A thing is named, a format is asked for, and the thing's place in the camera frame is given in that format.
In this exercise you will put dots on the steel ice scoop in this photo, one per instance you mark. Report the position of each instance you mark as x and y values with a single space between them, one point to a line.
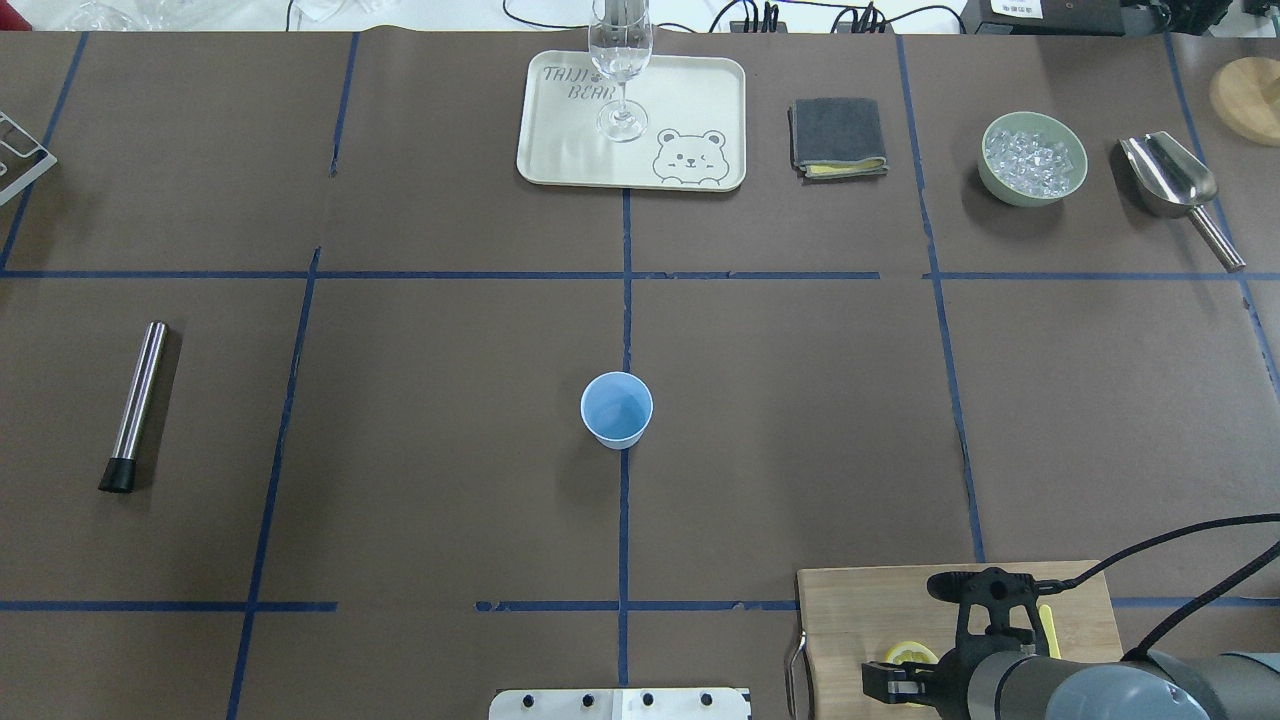
1174 183

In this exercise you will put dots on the yellow lemon slice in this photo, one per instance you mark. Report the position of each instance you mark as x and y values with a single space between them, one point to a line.
910 652

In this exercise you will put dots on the clear wine glass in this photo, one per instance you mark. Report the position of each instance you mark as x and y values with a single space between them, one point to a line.
620 45

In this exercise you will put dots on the green bowl of ice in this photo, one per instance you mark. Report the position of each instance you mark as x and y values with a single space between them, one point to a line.
1030 160

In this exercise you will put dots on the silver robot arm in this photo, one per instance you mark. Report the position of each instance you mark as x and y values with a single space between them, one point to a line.
1012 685

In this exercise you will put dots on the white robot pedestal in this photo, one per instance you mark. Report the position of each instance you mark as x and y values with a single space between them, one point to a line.
623 703

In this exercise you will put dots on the bamboo cutting board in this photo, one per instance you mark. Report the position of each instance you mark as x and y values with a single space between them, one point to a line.
853 615

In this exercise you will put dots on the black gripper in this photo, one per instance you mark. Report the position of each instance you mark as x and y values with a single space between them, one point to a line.
947 681

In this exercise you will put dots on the wooden cup tree stand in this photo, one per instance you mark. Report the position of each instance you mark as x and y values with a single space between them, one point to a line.
1245 95

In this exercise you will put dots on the yellow plastic knife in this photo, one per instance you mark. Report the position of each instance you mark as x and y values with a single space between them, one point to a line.
1045 616

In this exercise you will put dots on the light blue plastic cup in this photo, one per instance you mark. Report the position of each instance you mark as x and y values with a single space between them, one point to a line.
616 408

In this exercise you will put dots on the steel muddler black tip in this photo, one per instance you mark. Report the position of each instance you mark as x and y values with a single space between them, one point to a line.
121 468

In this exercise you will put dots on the grey folded cloth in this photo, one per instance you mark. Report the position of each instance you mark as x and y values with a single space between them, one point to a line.
837 138

